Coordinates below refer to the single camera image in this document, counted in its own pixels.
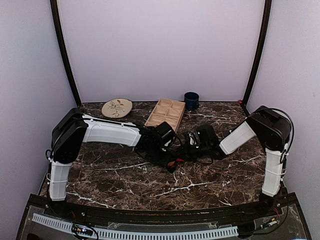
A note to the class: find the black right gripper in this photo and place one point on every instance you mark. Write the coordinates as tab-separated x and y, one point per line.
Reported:
185	150

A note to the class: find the black frame post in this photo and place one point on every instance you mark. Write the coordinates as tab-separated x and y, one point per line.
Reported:
258	52
63	51

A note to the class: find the wooden compartment tray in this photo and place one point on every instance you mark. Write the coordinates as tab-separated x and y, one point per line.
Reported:
166	110

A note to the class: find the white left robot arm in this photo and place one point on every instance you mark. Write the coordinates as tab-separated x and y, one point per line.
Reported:
67	138

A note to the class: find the black left frame post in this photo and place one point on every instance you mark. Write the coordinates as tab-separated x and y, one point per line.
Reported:
63	51

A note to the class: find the black right frame post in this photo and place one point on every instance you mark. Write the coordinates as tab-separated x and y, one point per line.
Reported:
258	52

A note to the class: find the argyle patterned sock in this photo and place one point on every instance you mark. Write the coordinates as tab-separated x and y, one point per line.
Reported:
172	165

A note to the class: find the dark blue mug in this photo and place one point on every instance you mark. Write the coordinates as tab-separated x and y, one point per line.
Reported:
191	100

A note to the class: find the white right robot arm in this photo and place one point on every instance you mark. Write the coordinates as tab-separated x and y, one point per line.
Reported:
274	130

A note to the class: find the cream floral plate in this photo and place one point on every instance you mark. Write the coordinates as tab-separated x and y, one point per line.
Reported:
117	108

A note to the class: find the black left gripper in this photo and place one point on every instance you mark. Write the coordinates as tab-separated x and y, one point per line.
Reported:
164	162

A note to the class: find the white slotted cable duct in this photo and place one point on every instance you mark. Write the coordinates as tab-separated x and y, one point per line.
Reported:
122	231

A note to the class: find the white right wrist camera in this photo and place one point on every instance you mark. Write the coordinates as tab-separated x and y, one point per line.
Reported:
192	139

